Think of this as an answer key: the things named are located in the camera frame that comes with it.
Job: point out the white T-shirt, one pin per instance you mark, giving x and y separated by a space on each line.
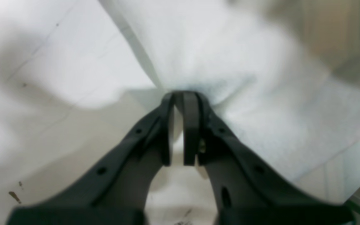
75 75

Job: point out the image left gripper black left finger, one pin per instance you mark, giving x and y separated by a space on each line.
115 189

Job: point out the image left gripper right finger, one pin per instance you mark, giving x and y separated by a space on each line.
247 190

